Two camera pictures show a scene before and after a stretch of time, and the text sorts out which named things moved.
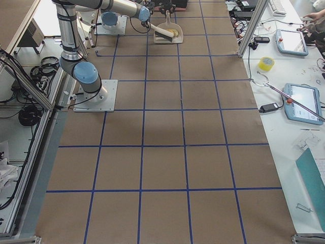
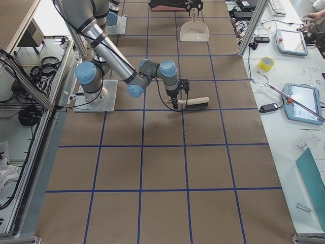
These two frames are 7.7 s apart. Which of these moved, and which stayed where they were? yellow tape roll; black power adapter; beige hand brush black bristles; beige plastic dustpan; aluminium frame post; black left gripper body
Moved: black left gripper body; beige plastic dustpan; beige hand brush black bristles
Stayed: aluminium frame post; black power adapter; yellow tape roll
